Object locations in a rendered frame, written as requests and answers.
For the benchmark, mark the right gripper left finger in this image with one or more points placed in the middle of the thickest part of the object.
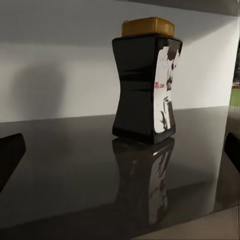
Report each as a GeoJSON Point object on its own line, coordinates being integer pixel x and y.
{"type": "Point", "coordinates": [12, 149]}

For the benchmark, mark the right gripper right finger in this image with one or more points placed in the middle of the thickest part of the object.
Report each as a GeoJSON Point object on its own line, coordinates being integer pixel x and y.
{"type": "Point", "coordinates": [232, 149]}

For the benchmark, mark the bottle of coffee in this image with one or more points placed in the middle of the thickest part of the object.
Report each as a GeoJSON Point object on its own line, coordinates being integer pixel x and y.
{"type": "Point", "coordinates": [146, 57]}

